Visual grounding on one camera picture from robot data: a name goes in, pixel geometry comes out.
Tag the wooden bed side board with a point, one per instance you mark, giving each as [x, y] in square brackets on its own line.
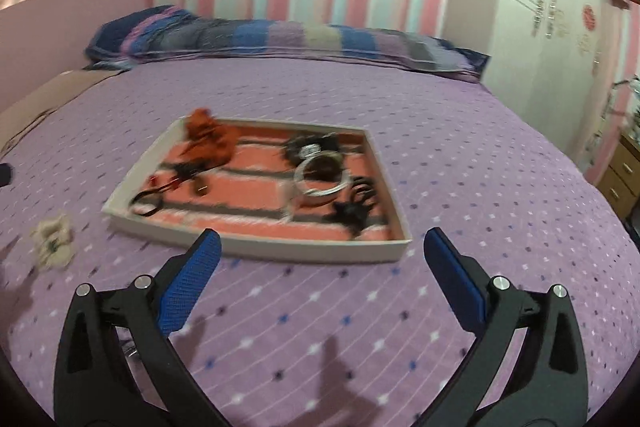
[50, 99]

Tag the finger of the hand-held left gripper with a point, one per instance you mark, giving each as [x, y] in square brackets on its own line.
[4, 174]

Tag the red round paper sticker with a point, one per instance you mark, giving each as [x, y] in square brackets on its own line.
[589, 17]

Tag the pink headboard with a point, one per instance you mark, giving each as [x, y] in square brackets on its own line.
[65, 27]

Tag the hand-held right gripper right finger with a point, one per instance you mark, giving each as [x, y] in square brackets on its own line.
[452, 279]

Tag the black scrunchie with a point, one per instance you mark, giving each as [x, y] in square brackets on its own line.
[352, 214]

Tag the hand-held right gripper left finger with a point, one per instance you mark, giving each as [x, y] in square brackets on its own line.
[192, 279]

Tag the white beaded band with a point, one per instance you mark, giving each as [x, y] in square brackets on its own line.
[327, 194]

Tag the purple dotted bedspread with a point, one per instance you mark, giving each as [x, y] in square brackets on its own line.
[450, 147]

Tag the desk lamp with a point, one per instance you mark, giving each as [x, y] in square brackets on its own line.
[625, 94]

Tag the cream scrunchie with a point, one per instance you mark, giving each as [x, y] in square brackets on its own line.
[52, 239]

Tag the orange scrunchie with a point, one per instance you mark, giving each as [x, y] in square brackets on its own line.
[210, 139]

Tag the white wardrobe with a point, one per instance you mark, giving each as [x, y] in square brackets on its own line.
[550, 57]

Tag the wooden desk with drawers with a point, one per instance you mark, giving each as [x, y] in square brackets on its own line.
[622, 172]

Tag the cream tray with orange lining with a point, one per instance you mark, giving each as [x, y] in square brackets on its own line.
[250, 207]

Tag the striped blue purple pillow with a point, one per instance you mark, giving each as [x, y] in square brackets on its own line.
[280, 39]

